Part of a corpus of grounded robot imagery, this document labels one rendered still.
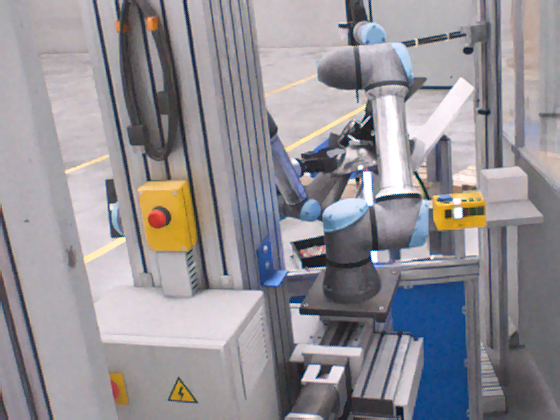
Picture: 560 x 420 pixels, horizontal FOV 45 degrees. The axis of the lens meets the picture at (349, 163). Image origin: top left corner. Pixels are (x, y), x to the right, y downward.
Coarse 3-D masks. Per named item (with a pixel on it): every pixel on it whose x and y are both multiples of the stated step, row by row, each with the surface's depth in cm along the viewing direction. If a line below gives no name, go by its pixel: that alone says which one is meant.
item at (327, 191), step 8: (320, 176) 261; (328, 176) 258; (344, 176) 256; (312, 184) 262; (320, 184) 259; (328, 184) 257; (336, 184) 256; (344, 184) 254; (312, 192) 260; (320, 192) 257; (328, 192) 255; (336, 192) 254; (320, 200) 256; (328, 200) 254; (336, 200) 252; (320, 216) 252
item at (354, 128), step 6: (354, 120) 256; (348, 126) 260; (354, 126) 253; (360, 126) 255; (342, 132) 263; (348, 132) 253; (354, 132) 253; (360, 132) 254; (366, 132) 255; (342, 138) 255; (348, 138) 253; (360, 138) 254; (366, 138) 254; (372, 138) 257; (342, 144) 256; (348, 144) 255
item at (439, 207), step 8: (472, 192) 224; (440, 200) 218; (440, 208) 215; (448, 208) 215; (440, 216) 216; (480, 216) 216; (440, 224) 216; (448, 224) 217; (456, 224) 217; (464, 224) 217; (472, 224) 217; (480, 224) 217
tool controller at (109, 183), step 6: (108, 180) 210; (108, 186) 210; (114, 186) 210; (108, 192) 210; (114, 192) 209; (108, 198) 210; (114, 198) 210; (108, 204) 210; (114, 204) 210; (108, 210) 210; (114, 228) 210; (114, 234) 210
